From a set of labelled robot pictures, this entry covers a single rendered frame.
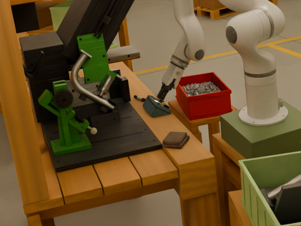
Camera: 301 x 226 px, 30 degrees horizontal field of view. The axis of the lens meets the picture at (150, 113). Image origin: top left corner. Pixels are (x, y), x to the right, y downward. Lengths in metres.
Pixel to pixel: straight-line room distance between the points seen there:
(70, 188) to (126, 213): 1.54
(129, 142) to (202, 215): 0.41
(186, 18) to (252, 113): 0.54
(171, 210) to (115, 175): 1.48
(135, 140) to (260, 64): 0.58
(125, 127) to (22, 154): 0.64
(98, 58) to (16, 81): 0.74
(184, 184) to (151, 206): 1.51
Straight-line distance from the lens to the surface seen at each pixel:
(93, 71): 2.48
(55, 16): 5.34
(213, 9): 8.41
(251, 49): 2.04
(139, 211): 3.53
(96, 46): 2.48
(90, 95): 2.44
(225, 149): 2.26
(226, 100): 2.66
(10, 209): 3.84
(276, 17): 2.09
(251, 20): 2.03
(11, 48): 1.78
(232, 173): 2.30
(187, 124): 2.66
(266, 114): 2.18
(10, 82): 1.81
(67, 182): 2.06
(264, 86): 2.13
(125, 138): 2.28
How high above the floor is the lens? 1.81
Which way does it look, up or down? 21 degrees down
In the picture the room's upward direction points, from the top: 7 degrees counter-clockwise
